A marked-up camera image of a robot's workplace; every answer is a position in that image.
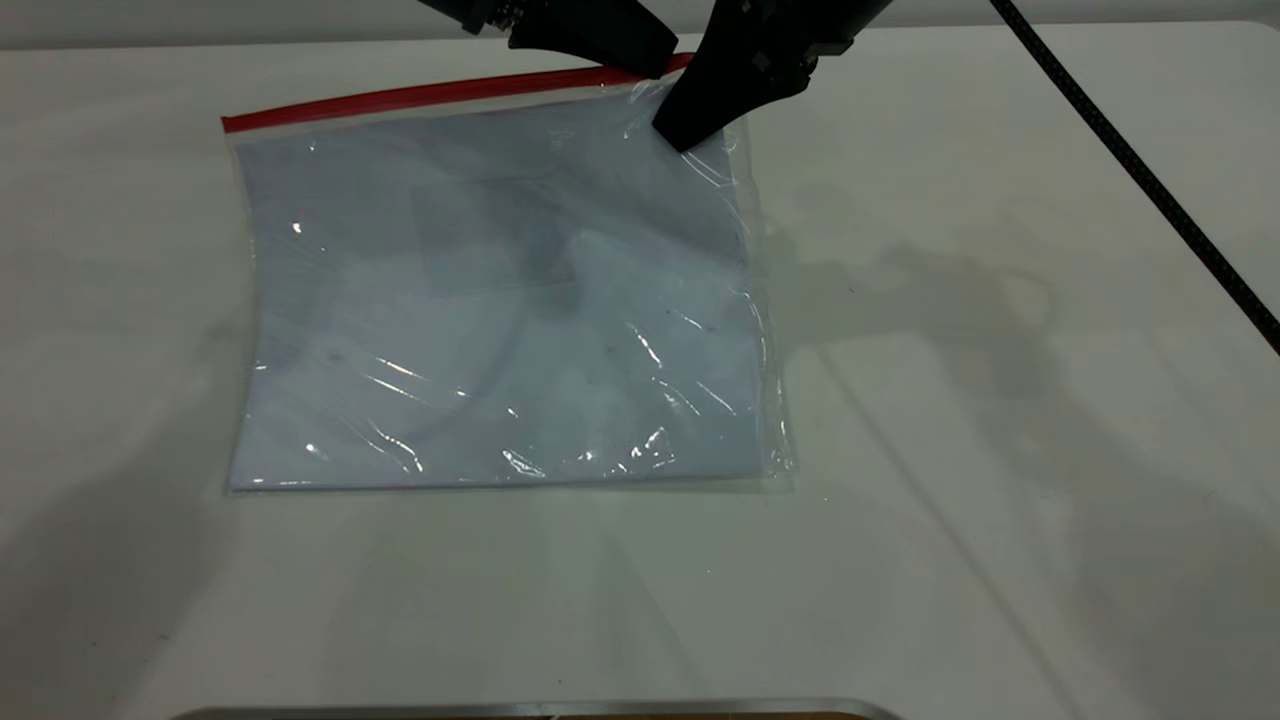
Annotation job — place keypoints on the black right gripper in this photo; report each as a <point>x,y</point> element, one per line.
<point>810,20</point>

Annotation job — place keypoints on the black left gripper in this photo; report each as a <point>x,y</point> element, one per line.
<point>475,12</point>

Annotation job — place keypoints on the transparent bag with red zipper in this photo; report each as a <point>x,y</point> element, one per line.
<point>500,300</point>

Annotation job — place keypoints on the clear plastic package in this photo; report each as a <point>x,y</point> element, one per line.
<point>450,350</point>

